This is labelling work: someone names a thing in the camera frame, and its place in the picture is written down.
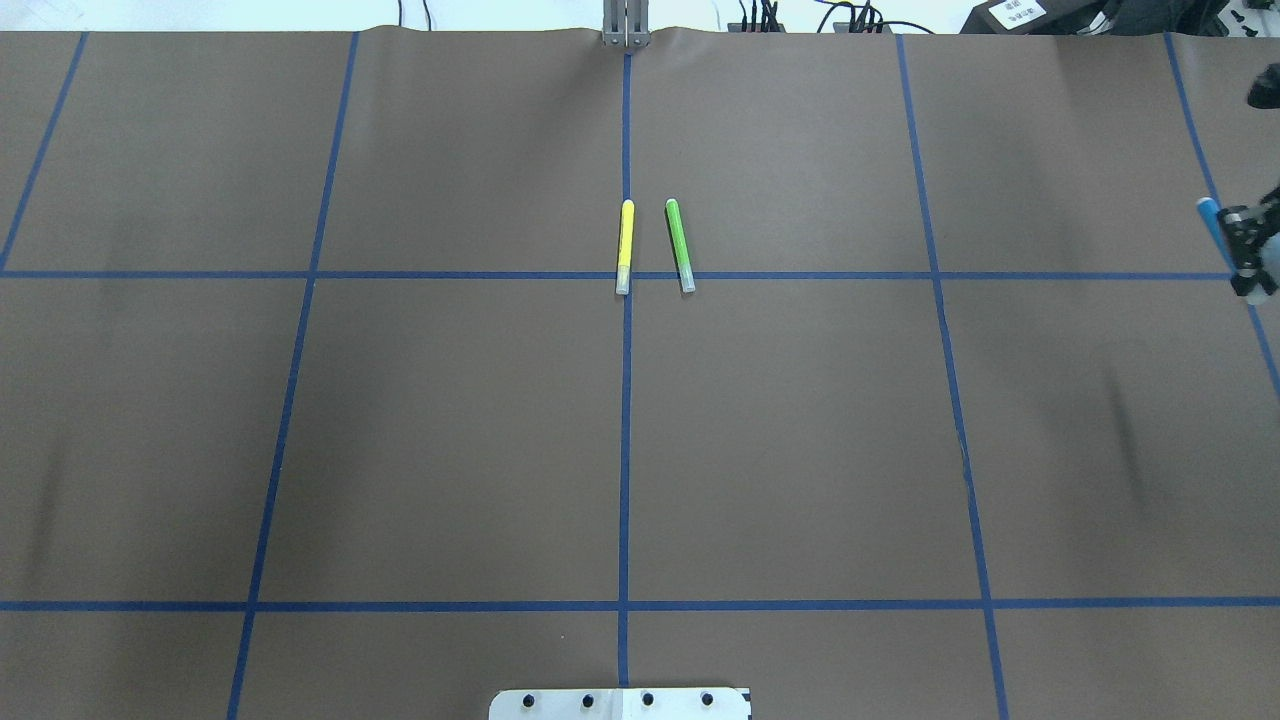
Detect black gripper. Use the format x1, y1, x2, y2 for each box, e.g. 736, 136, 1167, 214
1219, 186, 1279, 299

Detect blue highlighter pen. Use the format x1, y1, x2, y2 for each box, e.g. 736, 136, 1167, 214
1196, 197, 1236, 272

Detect black box with label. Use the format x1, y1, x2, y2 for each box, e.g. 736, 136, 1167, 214
960, 0, 1123, 36

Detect green highlighter pen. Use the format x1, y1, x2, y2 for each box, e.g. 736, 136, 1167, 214
664, 199, 696, 293

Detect yellow highlighter pen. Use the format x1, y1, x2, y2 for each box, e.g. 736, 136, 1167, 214
614, 199, 635, 296

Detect black cables at table edge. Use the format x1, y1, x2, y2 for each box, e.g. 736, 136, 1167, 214
724, 0, 936, 35

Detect grey metal camera post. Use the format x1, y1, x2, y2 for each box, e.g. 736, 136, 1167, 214
602, 0, 652, 51

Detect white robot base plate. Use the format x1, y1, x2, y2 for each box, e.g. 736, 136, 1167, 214
488, 687, 753, 719

